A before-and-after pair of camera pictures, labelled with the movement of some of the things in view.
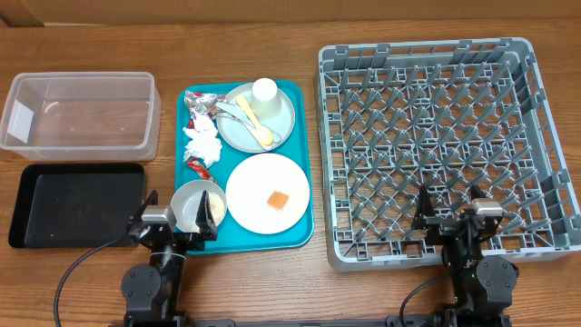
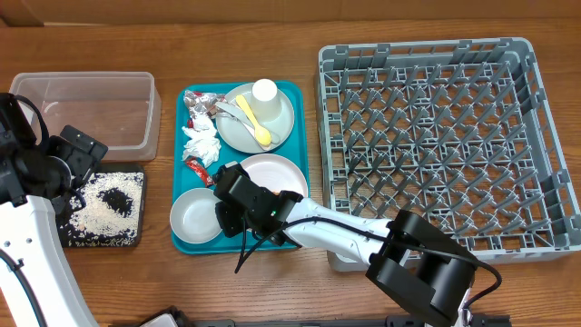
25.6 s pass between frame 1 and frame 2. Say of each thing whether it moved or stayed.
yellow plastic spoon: stayed
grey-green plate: stayed
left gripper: moved
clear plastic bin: stayed
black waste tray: stayed
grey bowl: moved
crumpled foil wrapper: stayed
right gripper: moved
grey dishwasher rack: stayed
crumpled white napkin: stayed
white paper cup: stayed
